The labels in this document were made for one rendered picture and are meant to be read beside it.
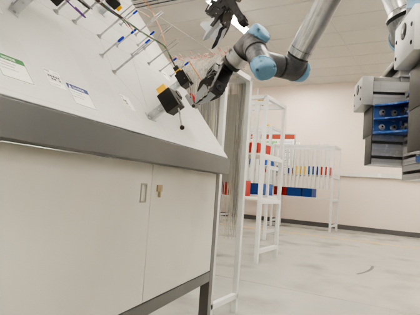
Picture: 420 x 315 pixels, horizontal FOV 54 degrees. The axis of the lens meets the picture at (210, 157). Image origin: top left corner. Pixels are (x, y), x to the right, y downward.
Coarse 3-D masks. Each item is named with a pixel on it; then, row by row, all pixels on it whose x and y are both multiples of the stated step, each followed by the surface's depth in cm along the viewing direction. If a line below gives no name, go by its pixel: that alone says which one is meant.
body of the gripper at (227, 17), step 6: (222, 0) 153; (228, 0) 152; (240, 0) 152; (210, 6) 154; (216, 6) 152; (222, 6) 151; (228, 6) 152; (210, 12) 152; (216, 12) 152; (228, 12) 151; (222, 18) 150; (228, 18) 153; (222, 24) 155; (228, 24) 156
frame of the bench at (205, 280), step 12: (216, 180) 170; (216, 192) 171; (216, 204) 172; (216, 216) 172; (204, 276) 162; (180, 288) 141; (192, 288) 151; (204, 288) 168; (156, 300) 124; (168, 300) 132; (204, 300) 167; (132, 312) 112; (144, 312) 118; (204, 312) 167
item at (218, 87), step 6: (222, 66) 141; (222, 72) 141; (228, 72) 142; (216, 78) 139; (222, 78) 140; (228, 78) 142; (216, 84) 138; (222, 84) 140; (210, 90) 139; (216, 90) 138; (222, 90) 139
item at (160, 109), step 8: (168, 88) 116; (160, 96) 117; (168, 96) 116; (176, 96) 117; (160, 104) 118; (168, 104) 115; (176, 104) 115; (152, 112) 118; (160, 112) 118; (168, 112) 116; (176, 112) 119; (152, 120) 119
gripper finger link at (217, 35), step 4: (220, 28) 156; (224, 28) 156; (216, 32) 158; (220, 32) 156; (224, 32) 157; (212, 36) 159; (216, 36) 158; (220, 36) 156; (216, 40) 157; (220, 40) 158; (216, 44) 157; (212, 48) 158
